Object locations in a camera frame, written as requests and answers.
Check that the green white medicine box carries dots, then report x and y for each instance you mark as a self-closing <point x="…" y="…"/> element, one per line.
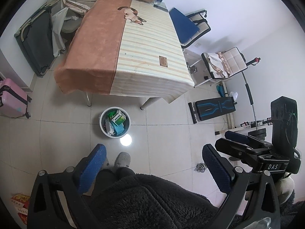
<point x="118" y="118"/>

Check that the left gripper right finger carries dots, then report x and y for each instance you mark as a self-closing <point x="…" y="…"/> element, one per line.
<point x="262" y="210"/>

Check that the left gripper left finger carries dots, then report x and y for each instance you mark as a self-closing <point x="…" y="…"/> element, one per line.
<point x="45" y="209"/>

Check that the grey chair with clothes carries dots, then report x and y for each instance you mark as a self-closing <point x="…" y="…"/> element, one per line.
<point x="66" y="17"/>

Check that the black blue workout bench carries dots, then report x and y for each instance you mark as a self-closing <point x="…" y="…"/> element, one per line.
<point x="211" y="108"/>

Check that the person's black fleece clothing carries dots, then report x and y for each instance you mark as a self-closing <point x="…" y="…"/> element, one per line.
<point x="128" y="200"/>

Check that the black folding bed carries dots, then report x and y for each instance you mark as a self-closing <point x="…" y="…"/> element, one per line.
<point x="34" y="38"/>

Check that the barbell bar with red end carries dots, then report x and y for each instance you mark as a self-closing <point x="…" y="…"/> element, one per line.
<point x="253" y="63"/>

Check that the red snack package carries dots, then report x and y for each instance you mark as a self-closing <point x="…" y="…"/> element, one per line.
<point x="21" y="203"/>

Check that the pink suitcase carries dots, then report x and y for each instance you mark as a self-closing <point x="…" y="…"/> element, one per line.
<point x="14" y="101"/>

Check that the white table leg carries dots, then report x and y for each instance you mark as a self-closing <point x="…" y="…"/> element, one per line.
<point x="88" y="98"/>
<point x="149" y="102"/>

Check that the chrome dumbbell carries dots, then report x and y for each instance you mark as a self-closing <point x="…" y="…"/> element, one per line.
<point x="200" y="168"/>

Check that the blue cushion office chair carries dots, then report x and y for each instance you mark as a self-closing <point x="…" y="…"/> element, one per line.
<point x="189" y="28"/>

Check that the right grey slipper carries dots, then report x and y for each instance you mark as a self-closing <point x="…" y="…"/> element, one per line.
<point x="122" y="161"/>

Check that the white trash bin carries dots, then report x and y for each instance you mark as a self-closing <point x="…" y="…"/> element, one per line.
<point x="108" y="128"/>

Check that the white padded chair with clothes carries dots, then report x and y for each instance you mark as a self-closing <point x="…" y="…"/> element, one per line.
<point x="223" y="65"/>

